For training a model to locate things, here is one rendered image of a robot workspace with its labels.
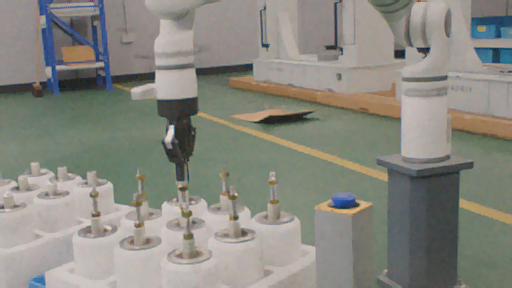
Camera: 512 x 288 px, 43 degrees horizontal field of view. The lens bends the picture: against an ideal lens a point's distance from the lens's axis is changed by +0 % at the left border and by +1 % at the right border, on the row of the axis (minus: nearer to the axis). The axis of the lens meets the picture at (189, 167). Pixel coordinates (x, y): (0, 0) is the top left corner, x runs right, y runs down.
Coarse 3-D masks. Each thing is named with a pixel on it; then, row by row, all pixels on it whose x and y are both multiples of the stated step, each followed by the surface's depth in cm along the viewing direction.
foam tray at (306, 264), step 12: (312, 252) 123; (72, 264) 125; (264, 264) 119; (300, 264) 118; (312, 264) 119; (48, 276) 122; (60, 276) 120; (72, 276) 119; (264, 276) 118; (276, 276) 113; (288, 276) 114; (300, 276) 116; (312, 276) 120
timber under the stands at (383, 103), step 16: (240, 80) 597; (256, 80) 579; (288, 96) 506; (304, 96) 480; (320, 96) 458; (336, 96) 437; (352, 96) 426; (368, 96) 422; (384, 96) 417; (368, 112) 403; (384, 112) 387; (400, 112) 372; (448, 112) 336; (464, 112) 332; (464, 128) 324; (480, 128) 314; (496, 128) 304
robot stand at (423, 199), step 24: (408, 168) 134; (432, 168) 133; (456, 168) 135; (408, 192) 137; (432, 192) 135; (456, 192) 137; (408, 216) 138; (432, 216) 136; (456, 216) 138; (408, 240) 139; (432, 240) 138; (456, 240) 140; (408, 264) 140; (432, 264) 139; (456, 264) 141
